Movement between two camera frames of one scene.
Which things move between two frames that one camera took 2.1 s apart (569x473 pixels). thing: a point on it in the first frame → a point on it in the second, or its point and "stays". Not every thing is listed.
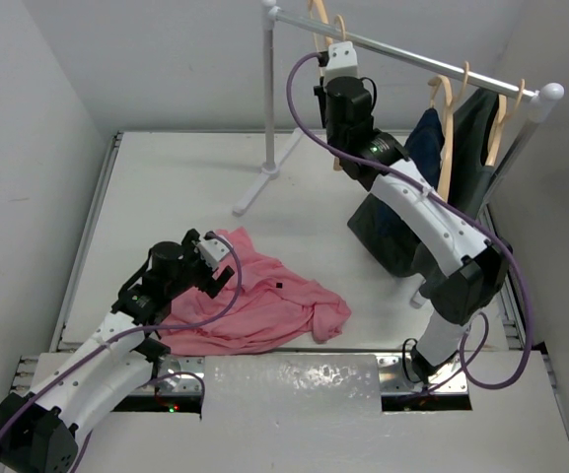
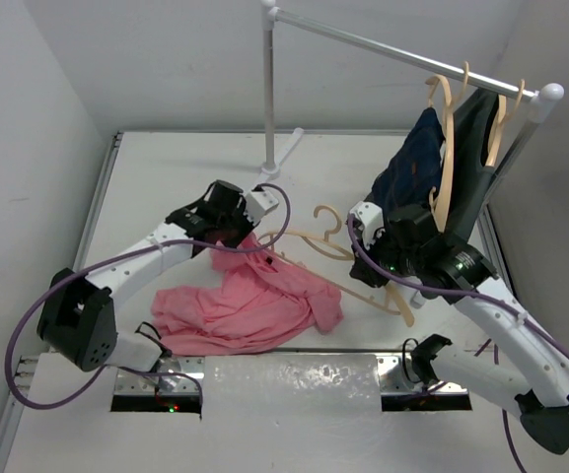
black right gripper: (320, 90) → (371, 275)
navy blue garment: (424, 147) stays
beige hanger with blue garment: (449, 127) stays
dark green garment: (380, 233) stays
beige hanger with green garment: (503, 115) stays
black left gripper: (187, 249) → (248, 226)
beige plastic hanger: (320, 9) → (391, 290)
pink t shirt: (271, 306) stays
